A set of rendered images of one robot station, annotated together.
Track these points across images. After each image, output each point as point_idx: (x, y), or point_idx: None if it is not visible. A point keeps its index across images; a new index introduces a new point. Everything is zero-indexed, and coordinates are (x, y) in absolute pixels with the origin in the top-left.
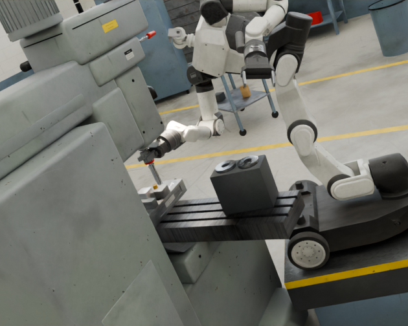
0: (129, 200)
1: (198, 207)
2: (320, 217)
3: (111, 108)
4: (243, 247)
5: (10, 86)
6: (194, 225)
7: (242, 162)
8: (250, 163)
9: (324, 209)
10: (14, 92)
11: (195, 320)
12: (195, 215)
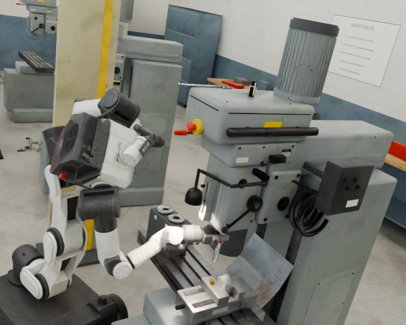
0: None
1: (189, 275)
2: (81, 304)
3: None
4: None
5: (325, 131)
6: (207, 264)
7: (168, 211)
8: (168, 206)
9: (68, 307)
10: (318, 120)
11: None
12: (199, 270)
